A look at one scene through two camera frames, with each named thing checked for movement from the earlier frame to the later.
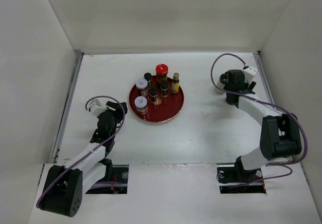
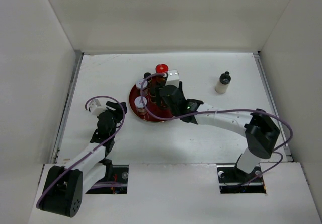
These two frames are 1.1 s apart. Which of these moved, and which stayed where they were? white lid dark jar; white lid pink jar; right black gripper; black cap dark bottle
Moved: right black gripper
Stayed: black cap dark bottle; white lid dark jar; white lid pink jar
